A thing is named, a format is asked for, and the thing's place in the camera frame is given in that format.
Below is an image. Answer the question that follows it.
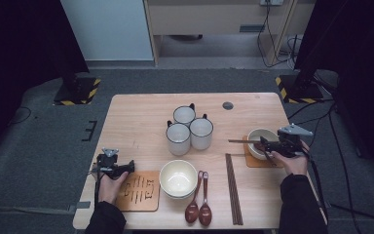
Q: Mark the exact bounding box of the light wooden cabinet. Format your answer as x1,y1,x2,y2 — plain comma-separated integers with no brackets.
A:
142,0,318,67

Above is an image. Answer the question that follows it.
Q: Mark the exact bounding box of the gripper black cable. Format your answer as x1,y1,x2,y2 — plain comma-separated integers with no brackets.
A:
93,169,101,209
305,145,329,222

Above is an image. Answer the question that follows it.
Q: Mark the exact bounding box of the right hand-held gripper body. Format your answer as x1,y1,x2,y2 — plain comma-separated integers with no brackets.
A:
273,123,315,159

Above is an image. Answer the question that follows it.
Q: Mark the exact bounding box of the black floor cable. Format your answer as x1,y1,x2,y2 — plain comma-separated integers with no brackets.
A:
327,102,363,234
330,203,374,227
11,106,32,125
286,97,337,120

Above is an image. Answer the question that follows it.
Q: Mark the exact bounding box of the white mug black rim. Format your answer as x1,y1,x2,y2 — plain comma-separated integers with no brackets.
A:
165,120,192,156
172,102,197,128
189,113,214,151

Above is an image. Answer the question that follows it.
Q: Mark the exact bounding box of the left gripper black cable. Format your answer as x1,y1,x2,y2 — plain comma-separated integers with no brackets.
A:
93,169,101,209

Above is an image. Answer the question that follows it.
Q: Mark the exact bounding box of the cream ceramic bowl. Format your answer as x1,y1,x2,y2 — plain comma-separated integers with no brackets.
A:
246,127,281,161
159,159,199,198
161,191,196,201

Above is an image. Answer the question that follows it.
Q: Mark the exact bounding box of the black stand with striped base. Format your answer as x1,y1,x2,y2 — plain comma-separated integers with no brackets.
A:
53,69,101,106
275,55,325,104

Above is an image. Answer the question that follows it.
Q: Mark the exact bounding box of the black curtain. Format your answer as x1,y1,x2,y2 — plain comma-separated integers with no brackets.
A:
0,0,91,164
293,0,374,183

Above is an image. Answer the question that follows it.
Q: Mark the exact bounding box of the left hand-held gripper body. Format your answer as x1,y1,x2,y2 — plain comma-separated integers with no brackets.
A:
90,147,124,179

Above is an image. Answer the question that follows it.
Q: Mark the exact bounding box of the person's right hand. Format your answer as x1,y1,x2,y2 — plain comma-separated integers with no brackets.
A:
271,140,312,176

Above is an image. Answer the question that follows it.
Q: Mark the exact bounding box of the person's left hand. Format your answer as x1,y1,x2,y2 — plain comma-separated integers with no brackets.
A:
92,170,130,206

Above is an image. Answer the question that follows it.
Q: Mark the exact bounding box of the bundle of dark chopsticks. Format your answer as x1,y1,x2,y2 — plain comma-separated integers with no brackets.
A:
224,153,243,226

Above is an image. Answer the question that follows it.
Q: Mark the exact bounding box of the white panel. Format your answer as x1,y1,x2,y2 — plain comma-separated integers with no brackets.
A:
59,0,154,61

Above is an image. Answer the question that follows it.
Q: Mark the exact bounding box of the wooden coaster with cutouts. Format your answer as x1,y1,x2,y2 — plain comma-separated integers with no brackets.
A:
115,170,161,213
242,135,285,169

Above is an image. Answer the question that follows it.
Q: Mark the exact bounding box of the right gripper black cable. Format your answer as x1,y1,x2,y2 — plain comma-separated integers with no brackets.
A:
305,145,329,222

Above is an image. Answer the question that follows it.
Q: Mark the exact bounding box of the black power strip cable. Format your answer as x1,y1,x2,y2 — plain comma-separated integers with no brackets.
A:
256,1,295,68

